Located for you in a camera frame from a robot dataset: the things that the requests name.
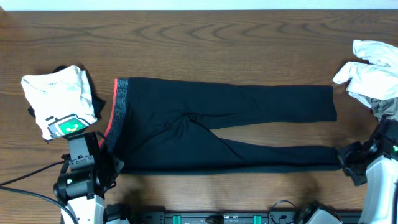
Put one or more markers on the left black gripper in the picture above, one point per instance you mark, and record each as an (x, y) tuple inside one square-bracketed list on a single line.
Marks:
[(104, 163)]

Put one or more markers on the black leggings red waistband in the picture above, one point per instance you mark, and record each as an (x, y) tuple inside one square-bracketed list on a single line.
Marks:
[(167, 126)]

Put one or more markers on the grey crumpled garment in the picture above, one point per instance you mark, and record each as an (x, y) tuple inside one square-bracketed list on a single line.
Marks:
[(384, 109)]

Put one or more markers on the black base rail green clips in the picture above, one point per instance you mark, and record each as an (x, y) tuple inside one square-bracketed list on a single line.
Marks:
[(217, 218)]

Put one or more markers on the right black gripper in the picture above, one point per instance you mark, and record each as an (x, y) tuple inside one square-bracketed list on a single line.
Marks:
[(343, 157)]

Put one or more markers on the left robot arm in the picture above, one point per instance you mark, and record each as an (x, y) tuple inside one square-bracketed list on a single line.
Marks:
[(87, 174)]

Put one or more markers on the white garment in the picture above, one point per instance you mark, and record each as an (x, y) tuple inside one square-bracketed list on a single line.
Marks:
[(377, 78)]

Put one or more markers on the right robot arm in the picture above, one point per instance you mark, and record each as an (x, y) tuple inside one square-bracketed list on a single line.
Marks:
[(374, 163)]

